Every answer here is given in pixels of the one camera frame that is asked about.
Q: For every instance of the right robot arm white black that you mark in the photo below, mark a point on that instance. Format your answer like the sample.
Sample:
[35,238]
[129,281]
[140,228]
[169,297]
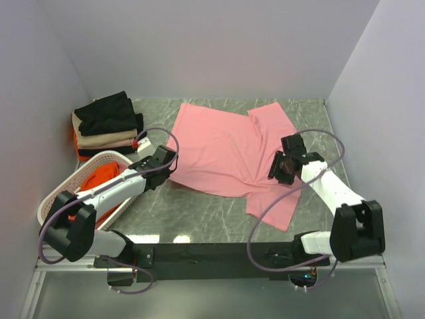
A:
[357,230]

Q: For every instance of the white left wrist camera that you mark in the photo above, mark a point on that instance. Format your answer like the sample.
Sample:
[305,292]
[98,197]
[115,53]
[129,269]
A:
[145,148]

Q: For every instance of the aluminium frame rail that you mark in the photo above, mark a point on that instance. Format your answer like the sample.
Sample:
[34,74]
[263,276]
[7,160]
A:
[358,289]

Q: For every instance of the black folded t shirt lower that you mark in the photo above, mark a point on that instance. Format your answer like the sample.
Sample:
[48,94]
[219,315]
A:
[123,150]

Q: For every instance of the black folded t shirt top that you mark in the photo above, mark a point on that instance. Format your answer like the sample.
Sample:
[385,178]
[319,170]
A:
[111,114]

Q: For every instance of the light pink folded t shirt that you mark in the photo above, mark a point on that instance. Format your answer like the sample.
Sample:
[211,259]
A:
[121,143]

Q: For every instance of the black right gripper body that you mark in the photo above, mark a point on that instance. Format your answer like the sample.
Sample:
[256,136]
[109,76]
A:
[275,167]

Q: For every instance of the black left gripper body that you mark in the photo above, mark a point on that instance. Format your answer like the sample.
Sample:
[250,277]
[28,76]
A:
[167,156]

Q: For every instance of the orange t shirt in basket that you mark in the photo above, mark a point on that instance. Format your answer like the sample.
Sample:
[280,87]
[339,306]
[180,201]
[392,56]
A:
[101,175]

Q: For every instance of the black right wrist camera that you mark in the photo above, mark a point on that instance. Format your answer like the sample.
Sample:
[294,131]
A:
[293,145]

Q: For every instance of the black folded t shirt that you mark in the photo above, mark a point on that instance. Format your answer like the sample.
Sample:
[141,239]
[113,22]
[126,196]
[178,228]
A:
[123,150]
[111,114]

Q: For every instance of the white plastic laundry basket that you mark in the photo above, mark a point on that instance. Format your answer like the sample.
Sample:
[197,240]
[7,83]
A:
[73,182]

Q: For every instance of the orange folded t shirt bottom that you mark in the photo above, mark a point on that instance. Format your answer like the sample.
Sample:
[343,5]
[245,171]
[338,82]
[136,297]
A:
[80,158]

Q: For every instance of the beige folded t shirt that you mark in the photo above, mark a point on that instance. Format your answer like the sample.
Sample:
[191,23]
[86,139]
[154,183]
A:
[100,139]

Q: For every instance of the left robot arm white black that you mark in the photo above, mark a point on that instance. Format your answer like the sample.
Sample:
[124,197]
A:
[70,232]

